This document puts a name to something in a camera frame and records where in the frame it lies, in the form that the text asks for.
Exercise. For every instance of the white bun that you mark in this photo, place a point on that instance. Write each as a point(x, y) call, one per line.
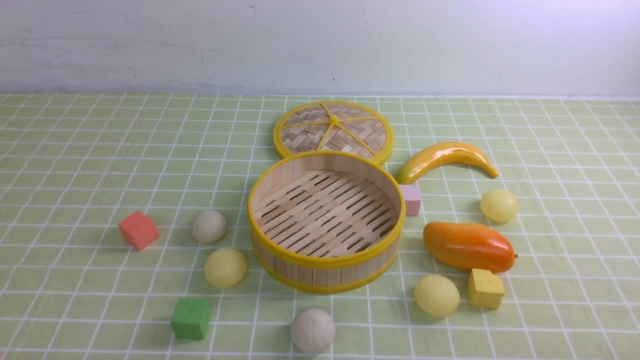
point(208, 226)
point(313, 331)

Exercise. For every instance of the yellow bun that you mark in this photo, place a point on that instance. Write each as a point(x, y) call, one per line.
point(225, 267)
point(499, 205)
point(436, 295)

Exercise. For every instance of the white bun front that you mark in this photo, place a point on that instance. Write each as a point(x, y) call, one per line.
point(313, 331)

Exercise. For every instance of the bamboo steamer tray yellow rim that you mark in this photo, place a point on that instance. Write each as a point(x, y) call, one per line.
point(326, 222)

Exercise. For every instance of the woven bamboo steamer lid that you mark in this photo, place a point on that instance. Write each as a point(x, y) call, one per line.
point(334, 125)

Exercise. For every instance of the pink cube block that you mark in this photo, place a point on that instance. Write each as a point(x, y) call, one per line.
point(412, 199)

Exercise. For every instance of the yellow plastic banana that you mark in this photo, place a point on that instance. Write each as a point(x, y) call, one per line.
point(444, 154)

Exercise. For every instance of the orange plastic mango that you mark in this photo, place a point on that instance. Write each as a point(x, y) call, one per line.
point(467, 246)

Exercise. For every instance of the green cube block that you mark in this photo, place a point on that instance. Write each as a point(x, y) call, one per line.
point(191, 318)

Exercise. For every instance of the red cube block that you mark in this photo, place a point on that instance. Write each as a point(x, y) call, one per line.
point(138, 230)

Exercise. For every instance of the yellow cube block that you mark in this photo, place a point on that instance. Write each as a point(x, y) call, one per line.
point(485, 290)

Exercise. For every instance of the green checkered tablecloth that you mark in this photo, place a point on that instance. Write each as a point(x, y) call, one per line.
point(74, 165)

